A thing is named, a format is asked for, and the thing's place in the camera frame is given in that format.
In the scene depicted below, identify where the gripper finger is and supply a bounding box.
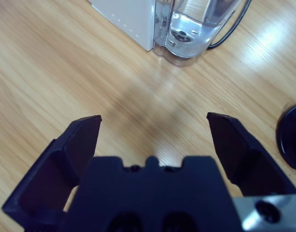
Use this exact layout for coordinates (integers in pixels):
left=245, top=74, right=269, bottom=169
left=207, top=112, right=296, bottom=198
left=2, top=115, right=102, bottom=232

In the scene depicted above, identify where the white capsule coffee machine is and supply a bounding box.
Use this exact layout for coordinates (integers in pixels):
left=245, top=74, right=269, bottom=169
left=89, top=0, right=155, bottom=52

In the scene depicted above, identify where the black capsule holder stand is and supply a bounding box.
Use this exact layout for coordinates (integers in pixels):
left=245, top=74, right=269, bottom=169
left=277, top=103, right=296, bottom=174

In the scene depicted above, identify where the clear water tank dark lid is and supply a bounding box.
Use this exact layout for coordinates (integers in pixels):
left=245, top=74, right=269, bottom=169
left=152, top=0, right=247, bottom=67

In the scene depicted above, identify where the black machine power cord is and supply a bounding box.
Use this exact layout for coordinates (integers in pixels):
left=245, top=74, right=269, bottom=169
left=207, top=0, right=253, bottom=49

